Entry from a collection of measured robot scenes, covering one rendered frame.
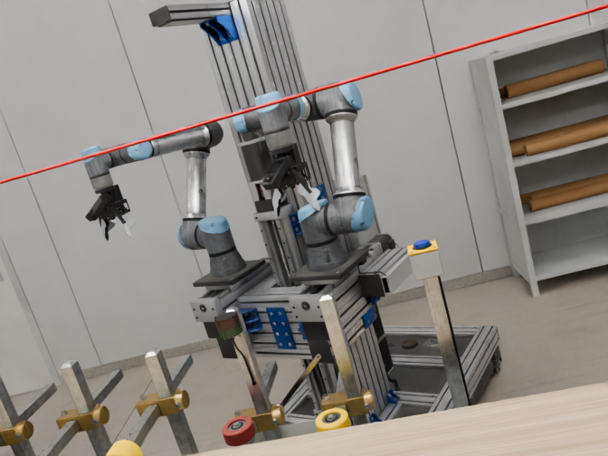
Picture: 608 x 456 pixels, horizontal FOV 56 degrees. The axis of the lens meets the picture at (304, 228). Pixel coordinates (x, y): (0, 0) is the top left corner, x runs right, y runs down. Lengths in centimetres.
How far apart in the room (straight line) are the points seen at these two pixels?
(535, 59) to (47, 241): 367
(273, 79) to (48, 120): 255
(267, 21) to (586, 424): 169
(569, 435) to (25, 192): 404
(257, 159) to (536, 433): 138
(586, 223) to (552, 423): 327
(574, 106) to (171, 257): 300
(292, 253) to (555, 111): 252
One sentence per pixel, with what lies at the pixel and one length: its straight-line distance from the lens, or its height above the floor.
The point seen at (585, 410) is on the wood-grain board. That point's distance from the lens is 131.
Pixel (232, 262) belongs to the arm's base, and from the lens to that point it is 232.
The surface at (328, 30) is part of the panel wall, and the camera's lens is 401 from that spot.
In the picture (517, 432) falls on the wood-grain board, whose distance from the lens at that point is 127.
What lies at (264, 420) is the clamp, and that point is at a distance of 161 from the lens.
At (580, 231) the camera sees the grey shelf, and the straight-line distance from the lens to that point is 446.
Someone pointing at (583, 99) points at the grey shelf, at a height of 110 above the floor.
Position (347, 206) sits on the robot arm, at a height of 125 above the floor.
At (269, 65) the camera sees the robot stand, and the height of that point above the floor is 177.
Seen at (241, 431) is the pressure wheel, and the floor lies 91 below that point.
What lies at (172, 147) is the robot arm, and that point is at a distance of 224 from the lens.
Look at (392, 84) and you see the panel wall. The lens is 401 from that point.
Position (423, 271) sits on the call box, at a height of 117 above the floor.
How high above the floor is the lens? 164
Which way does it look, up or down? 13 degrees down
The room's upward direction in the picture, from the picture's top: 16 degrees counter-clockwise
